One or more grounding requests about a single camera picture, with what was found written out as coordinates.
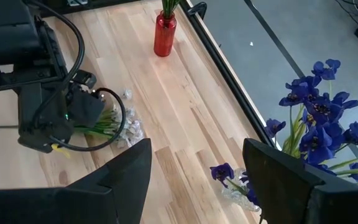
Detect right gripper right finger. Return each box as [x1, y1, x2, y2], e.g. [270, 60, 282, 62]
[242, 138, 358, 224]

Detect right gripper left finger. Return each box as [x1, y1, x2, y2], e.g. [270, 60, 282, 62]
[0, 138, 153, 224]

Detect clear crystal glass vase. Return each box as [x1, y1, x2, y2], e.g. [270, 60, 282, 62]
[221, 167, 262, 213]

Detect white artificial flower stem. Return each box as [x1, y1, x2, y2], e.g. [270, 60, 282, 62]
[0, 88, 145, 149]

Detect red glass bottle vase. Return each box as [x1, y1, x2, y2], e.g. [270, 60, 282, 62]
[153, 11, 178, 58]

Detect yellow tape tag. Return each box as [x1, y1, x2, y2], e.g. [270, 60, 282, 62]
[50, 142, 71, 159]

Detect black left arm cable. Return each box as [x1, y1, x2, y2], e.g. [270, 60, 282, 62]
[26, 0, 127, 152]

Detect black frame clamp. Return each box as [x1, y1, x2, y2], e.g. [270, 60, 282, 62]
[186, 1, 208, 20]

